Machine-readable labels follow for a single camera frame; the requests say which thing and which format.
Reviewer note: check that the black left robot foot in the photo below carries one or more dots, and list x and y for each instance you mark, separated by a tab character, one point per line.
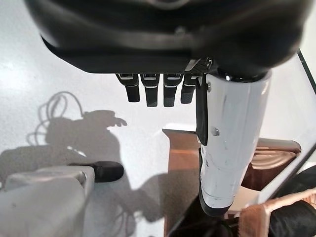
108	170

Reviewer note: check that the wicker laundry basket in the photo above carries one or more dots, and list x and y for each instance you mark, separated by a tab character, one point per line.
256	214

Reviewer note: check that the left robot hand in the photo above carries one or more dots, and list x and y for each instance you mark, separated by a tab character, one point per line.
160	37

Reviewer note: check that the black rolled garment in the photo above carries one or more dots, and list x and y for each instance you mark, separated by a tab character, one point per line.
296	219

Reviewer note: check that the brown glossy stool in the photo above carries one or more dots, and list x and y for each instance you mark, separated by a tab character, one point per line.
182	158

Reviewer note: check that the silver left robot leg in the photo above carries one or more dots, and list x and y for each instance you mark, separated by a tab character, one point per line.
42	202

